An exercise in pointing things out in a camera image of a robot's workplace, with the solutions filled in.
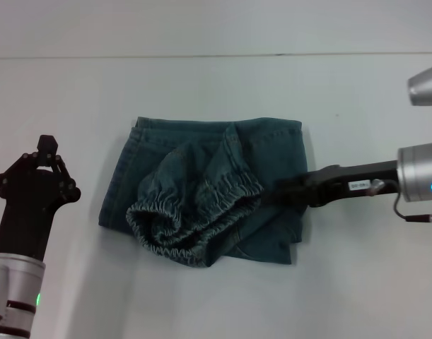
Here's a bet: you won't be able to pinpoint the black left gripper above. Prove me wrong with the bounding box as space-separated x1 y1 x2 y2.
0 134 82 264

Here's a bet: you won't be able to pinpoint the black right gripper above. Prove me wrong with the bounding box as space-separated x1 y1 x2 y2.
262 159 399 208

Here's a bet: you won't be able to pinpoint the blue denim shorts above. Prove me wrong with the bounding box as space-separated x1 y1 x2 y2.
97 116 308 268

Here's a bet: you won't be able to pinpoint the right gripper cable with plug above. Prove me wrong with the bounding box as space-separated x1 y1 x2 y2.
368 178 432 224

